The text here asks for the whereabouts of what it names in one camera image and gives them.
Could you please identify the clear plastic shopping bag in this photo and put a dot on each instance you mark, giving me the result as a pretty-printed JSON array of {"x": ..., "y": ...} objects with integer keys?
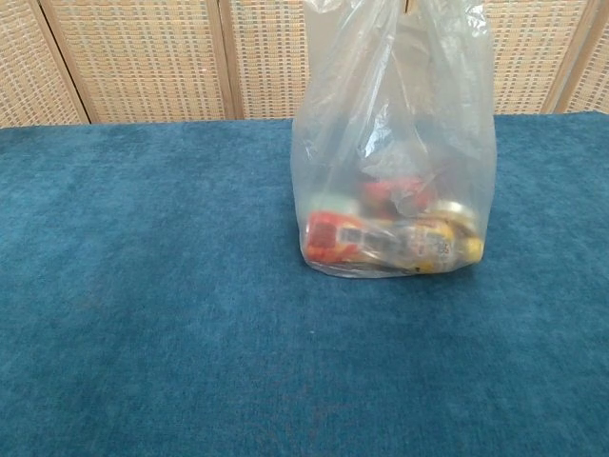
[{"x": 404, "y": 119}]

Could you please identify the red orange snack package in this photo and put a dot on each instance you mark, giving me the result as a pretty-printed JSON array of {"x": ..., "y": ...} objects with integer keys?
[{"x": 323, "y": 235}]

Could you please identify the black and red box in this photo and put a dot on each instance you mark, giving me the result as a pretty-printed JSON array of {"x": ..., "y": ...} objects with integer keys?
[{"x": 390, "y": 190}]

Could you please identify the bottle with yellow cap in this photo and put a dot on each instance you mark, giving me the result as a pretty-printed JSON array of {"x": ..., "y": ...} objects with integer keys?
[{"x": 471, "y": 247}]

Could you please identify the blue table cloth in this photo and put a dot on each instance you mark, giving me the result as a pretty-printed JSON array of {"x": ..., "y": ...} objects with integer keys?
[{"x": 143, "y": 285}]

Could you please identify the woven rattan folding screen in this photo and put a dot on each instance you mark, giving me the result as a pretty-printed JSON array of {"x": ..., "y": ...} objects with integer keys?
[{"x": 143, "y": 57}]

